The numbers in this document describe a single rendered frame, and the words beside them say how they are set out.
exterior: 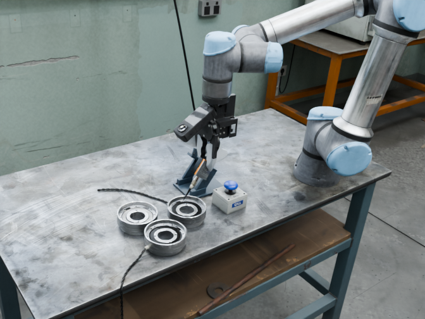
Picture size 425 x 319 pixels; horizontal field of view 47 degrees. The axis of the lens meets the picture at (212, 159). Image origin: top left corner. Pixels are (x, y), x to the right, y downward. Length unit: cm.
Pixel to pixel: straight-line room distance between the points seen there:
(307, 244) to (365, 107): 58
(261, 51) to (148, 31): 181
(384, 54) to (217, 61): 42
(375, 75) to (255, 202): 48
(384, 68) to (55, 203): 94
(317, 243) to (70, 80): 169
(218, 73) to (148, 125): 202
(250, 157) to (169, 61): 156
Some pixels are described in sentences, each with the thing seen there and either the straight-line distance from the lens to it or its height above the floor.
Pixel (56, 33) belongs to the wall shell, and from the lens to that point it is 274.
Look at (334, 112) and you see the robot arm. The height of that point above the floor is 103.
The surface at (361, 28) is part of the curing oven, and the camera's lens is 331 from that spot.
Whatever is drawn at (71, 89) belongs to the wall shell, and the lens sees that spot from 286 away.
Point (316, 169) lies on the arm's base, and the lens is 155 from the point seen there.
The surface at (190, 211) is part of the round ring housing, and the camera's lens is 136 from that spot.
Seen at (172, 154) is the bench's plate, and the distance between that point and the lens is 165.
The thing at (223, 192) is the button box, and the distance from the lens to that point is 139.
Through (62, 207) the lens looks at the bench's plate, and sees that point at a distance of 141.
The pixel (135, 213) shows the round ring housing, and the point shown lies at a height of 82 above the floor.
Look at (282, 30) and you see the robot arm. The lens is 135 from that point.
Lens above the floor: 159
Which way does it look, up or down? 29 degrees down
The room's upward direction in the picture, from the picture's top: 5 degrees clockwise
